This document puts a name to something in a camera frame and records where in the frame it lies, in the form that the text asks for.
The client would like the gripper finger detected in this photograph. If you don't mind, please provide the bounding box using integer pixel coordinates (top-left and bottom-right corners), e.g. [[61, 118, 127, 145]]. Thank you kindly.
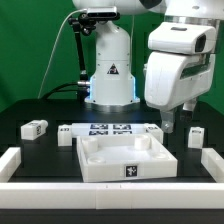
[[160, 111, 175, 133], [180, 102, 195, 122]]

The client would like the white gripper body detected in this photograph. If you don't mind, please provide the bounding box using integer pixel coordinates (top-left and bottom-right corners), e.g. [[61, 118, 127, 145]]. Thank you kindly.
[[144, 52, 215, 111]]

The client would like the white square tabletop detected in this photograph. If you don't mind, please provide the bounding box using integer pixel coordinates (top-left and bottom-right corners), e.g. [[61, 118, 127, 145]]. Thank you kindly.
[[77, 133, 178, 182]]

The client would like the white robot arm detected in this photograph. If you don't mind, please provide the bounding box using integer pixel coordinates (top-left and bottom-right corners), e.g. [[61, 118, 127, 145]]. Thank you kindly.
[[72, 0, 224, 133]]

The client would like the white U-shaped fence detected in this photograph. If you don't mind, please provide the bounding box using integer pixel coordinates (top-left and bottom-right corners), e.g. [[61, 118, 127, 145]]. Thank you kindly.
[[0, 147, 224, 209]]

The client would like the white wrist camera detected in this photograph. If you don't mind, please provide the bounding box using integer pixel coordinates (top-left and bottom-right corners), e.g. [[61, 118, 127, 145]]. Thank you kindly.
[[148, 22, 217, 55]]

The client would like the grey camera on stand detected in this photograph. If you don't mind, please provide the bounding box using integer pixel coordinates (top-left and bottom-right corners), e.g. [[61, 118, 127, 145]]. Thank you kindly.
[[87, 6, 118, 19]]

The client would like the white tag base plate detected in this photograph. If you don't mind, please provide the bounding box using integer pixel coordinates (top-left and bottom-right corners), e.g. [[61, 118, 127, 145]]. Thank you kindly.
[[71, 123, 146, 137]]

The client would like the black camera stand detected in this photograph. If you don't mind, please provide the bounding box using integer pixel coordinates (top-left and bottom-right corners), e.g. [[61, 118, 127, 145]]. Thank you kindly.
[[68, 13, 96, 102]]

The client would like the black cable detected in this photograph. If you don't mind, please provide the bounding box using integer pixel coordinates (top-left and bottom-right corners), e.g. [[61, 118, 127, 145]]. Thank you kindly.
[[41, 81, 81, 100]]

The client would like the white camera cable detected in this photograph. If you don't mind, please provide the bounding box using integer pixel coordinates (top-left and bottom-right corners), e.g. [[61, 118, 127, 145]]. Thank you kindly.
[[37, 9, 88, 100]]

